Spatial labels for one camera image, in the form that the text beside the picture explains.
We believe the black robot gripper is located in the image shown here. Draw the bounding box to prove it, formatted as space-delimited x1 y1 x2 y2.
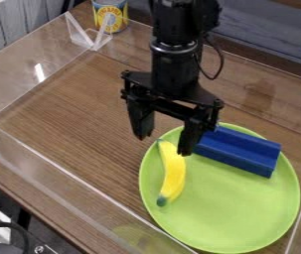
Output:
120 41 223 157

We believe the yellow toy banana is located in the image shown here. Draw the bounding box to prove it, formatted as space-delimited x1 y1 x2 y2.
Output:
156 139 186 206

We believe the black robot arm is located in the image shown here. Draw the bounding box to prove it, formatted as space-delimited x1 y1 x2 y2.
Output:
120 0 223 156

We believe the green round plate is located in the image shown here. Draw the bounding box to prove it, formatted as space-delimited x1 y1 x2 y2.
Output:
138 145 301 254

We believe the blue foam block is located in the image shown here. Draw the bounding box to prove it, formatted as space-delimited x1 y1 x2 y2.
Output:
194 123 281 179

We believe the yellow labelled tin can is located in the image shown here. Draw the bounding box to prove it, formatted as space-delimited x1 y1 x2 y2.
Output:
91 0 128 34

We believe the black device with knob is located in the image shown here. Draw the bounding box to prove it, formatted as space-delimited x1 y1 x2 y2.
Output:
10 227 71 254

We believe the clear acrylic enclosure wall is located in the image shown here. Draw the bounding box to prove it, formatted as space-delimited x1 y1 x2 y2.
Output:
0 8 301 254

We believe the black cable loop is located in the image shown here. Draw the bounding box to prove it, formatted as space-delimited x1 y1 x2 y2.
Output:
0 222 28 254

